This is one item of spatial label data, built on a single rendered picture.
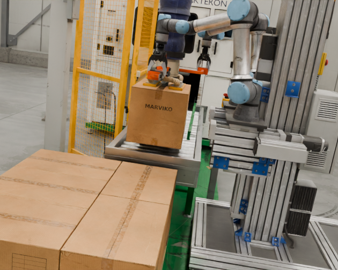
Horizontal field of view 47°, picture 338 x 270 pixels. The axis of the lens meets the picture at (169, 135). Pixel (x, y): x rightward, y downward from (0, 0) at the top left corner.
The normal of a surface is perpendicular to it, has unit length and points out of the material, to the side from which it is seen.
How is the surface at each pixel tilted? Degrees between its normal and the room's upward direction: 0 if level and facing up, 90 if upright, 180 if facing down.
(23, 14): 90
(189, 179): 90
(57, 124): 90
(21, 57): 90
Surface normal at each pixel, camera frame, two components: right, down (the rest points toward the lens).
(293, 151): -0.11, 0.24
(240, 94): -0.53, 0.28
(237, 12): -0.53, 0.01
